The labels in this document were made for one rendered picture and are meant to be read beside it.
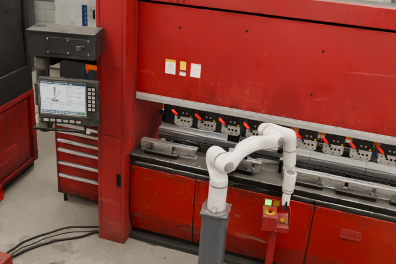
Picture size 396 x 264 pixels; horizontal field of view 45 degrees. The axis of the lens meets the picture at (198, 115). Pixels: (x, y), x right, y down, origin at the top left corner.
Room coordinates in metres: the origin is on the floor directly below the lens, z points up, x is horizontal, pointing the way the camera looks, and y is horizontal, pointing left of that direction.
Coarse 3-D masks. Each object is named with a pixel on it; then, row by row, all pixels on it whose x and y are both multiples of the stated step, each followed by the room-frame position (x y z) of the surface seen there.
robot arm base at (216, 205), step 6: (210, 186) 2.67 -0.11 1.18; (210, 192) 2.66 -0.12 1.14; (216, 192) 2.64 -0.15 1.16; (222, 192) 2.64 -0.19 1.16; (210, 198) 2.66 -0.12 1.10; (216, 198) 2.64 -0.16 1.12; (222, 198) 2.65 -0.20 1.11; (204, 204) 2.72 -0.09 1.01; (210, 204) 2.65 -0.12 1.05; (216, 204) 2.64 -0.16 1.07; (222, 204) 2.65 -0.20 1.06; (228, 204) 2.74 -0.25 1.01; (204, 210) 2.65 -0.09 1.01; (210, 210) 2.65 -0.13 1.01; (216, 210) 2.63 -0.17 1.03; (222, 210) 2.65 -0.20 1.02; (228, 210) 2.67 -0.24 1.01; (216, 216) 2.60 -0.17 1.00
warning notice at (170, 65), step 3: (168, 60) 3.65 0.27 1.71; (171, 60) 3.65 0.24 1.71; (174, 60) 3.64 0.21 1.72; (168, 63) 3.65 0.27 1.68; (171, 63) 3.65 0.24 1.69; (174, 63) 3.64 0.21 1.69; (168, 66) 3.65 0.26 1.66; (171, 66) 3.65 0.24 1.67; (174, 66) 3.64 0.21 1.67; (165, 69) 3.66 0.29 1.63; (168, 69) 3.65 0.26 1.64; (171, 69) 3.65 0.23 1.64; (174, 69) 3.64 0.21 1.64; (165, 72) 3.66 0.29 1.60; (168, 72) 3.65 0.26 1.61; (171, 72) 3.64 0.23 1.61; (174, 72) 3.64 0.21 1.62
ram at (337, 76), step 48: (144, 0) 3.79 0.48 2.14; (144, 48) 3.71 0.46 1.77; (192, 48) 3.60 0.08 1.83; (240, 48) 3.50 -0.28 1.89; (288, 48) 3.40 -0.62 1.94; (336, 48) 3.31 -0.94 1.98; (384, 48) 3.23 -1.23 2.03; (192, 96) 3.59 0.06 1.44; (240, 96) 3.49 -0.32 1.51; (288, 96) 3.39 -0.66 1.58; (336, 96) 3.29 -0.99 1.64; (384, 96) 3.21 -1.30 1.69
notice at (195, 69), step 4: (192, 64) 3.60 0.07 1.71; (196, 64) 3.59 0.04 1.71; (200, 64) 3.58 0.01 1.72; (192, 68) 3.60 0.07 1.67; (196, 68) 3.59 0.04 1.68; (200, 68) 3.58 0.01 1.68; (192, 72) 3.60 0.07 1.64; (196, 72) 3.59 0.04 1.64; (200, 72) 3.58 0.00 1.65; (192, 76) 3.60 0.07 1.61; (196, 76) 3.59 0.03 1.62
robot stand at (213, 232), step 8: (208, 216) 2.62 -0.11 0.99; (224, 216) 2.61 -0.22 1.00; (208, 224) 2.62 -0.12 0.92; (216, 224) 2.61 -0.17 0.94; (224, 224) 2.62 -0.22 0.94; (200, 232) 2.66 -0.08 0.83; (208, 232) 2.62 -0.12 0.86; (216, 232) 2.61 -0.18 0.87; (224, 232) 2.62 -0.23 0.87; (200, 240) 2.65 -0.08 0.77; (208, 240) 2.62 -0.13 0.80; (216, 240) 2.61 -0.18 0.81; (224, 240) 2.64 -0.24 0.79; (200, 248) 2.65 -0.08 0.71; (208, 248) 2.62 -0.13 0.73; (216, 248) 2.61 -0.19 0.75; (224, 248) 2.68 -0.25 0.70; (200, 256) 2.64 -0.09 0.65; (208, 256) 2.62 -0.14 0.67; (216, 256) 2.61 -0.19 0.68
